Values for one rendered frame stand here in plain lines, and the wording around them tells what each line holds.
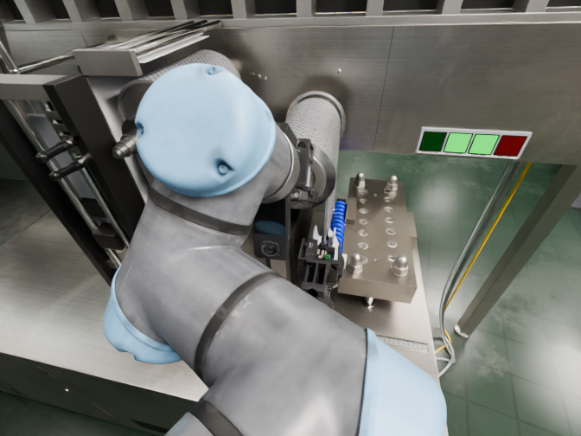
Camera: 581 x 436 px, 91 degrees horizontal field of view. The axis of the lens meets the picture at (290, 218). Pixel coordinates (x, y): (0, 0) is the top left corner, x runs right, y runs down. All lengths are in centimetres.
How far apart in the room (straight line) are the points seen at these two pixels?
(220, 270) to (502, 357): 184
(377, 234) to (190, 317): 62
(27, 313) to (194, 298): 87
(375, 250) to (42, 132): 67
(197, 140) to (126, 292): 11
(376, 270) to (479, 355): 130
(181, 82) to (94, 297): 81
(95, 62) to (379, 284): 64
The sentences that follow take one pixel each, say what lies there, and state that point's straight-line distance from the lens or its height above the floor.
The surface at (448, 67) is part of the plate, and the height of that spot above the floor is 136.
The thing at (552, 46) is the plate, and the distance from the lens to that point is 86.
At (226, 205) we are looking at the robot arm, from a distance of 18.
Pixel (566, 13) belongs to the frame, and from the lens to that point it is 85.
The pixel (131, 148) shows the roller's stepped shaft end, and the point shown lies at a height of 134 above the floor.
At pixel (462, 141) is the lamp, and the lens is 87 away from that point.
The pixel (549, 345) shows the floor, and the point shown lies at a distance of 213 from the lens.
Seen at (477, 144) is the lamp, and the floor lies 119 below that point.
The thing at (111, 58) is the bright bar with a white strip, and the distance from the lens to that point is 55.
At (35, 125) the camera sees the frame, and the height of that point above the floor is 137.
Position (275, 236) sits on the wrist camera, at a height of 128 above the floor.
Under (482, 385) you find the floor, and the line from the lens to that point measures 183.
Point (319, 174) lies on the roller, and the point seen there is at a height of 126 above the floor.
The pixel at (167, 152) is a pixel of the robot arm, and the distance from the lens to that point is 17.
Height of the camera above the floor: 153
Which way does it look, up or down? 41 degrees down
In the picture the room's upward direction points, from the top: 3 degrees counter-clockwise
